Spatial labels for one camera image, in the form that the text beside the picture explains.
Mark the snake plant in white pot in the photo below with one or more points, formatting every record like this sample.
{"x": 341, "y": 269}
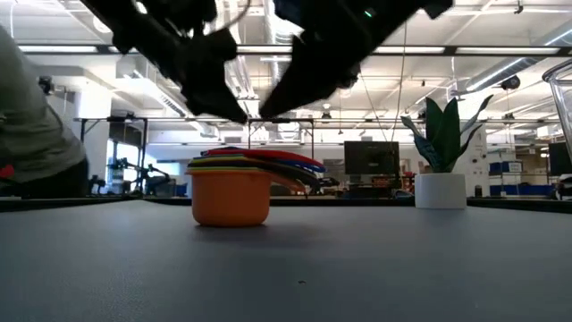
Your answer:
{"x": 440, "y": 190}

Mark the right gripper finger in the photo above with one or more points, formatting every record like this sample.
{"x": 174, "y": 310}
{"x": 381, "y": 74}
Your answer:
{"x": 304, "y": 85}

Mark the black monitor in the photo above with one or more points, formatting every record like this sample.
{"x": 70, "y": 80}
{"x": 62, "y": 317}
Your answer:
{"x": 371, "y": 156}

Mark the clear plastic container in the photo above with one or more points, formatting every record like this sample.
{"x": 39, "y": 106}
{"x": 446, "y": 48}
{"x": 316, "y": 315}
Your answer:
{"x": 566, "y": 116}

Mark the yellow measuring cup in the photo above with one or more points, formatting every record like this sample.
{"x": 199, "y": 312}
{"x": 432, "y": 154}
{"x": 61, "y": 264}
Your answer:
{"x": 219, "y": 157}

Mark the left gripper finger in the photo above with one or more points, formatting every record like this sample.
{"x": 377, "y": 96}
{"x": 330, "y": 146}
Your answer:
{"x": 210, "y": 96}

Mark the blue measuring cup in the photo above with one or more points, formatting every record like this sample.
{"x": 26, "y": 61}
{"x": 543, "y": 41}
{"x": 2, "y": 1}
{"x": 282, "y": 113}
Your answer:
{"x": 313, "y": 167}

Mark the orange measuring cup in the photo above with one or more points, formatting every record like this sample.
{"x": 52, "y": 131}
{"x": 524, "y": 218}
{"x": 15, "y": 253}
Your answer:
{"x": 230, "y": 201}

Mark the person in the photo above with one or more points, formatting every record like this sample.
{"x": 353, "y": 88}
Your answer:
{"x": 31, "y": 125}

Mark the green measuring cup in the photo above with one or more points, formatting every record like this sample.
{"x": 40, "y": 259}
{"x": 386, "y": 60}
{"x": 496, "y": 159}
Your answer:
{"x": 223, "y": 169}

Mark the grey table mat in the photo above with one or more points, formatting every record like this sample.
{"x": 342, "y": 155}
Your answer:
{"x": 286, "y": 268}

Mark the red measuring cup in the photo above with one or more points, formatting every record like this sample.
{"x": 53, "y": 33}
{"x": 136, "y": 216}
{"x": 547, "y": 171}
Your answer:
{"x": 268, "y": 154}

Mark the blue storage rack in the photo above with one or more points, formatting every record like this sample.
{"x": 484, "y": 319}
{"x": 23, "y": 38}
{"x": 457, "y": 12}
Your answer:
{"x": 505, "y": 190}

